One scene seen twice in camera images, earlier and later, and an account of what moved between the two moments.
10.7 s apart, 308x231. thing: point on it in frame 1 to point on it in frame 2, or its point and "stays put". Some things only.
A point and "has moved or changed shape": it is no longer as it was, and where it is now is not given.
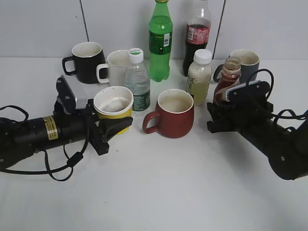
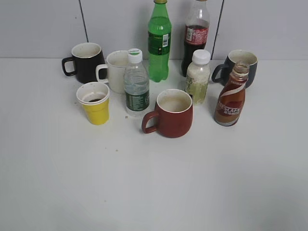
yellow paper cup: [114, 102] to [94, 96]
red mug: [176, 114] stays put
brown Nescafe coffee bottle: [230, 79] has moved or changed shape
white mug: [117, 63] stays put
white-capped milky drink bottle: [199, 75] stays put
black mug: [87, 56] stays put
